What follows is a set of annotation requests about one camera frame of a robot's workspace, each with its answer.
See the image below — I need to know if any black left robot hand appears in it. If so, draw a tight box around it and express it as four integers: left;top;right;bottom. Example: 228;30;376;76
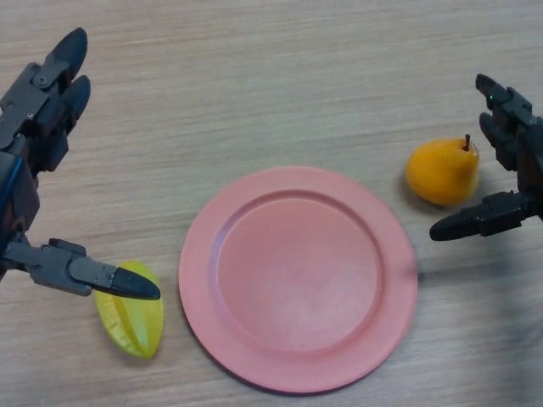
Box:
0;27;162;301

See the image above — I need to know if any yellow orange pear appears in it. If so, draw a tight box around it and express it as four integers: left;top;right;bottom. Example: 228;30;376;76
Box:
406;133;482;208

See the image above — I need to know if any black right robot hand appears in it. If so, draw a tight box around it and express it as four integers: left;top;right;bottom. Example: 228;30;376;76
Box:
428;73;543;243

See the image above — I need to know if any yellow starfruit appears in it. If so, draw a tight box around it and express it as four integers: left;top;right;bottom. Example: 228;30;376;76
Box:
93;259;165;361

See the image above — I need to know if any pink round plate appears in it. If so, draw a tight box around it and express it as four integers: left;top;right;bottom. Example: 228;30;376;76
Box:
178;165;419;393

